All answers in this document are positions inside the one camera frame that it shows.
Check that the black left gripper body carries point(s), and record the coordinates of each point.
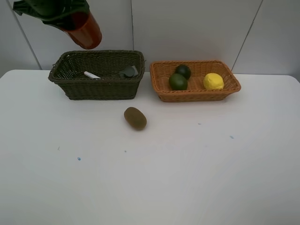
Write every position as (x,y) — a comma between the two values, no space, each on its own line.
(51,10)

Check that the yellow lemon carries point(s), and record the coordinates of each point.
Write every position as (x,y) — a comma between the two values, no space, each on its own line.
(213,81)

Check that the dark green wicker basket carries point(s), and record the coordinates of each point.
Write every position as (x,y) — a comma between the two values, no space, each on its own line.
(68,74)

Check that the dark green square bottle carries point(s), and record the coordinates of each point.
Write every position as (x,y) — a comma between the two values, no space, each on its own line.
(128,72)

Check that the orange wicker basket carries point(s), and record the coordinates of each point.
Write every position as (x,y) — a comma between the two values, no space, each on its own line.
(160,71)

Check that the brown kiwi fruit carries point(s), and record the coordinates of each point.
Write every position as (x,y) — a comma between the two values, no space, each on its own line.
(135,118)

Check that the green lime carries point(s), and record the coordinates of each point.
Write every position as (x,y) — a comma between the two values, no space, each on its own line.
(178,82)

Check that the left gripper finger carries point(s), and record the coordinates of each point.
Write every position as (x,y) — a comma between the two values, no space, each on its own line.
(70,22)

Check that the dark mangosteen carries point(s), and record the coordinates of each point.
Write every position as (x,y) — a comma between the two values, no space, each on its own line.
(183,70)

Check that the white pink-capped marker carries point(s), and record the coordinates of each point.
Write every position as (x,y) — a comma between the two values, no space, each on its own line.
(91,76)

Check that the red plastic cup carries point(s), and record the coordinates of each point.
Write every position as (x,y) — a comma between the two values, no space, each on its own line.
(86,32)

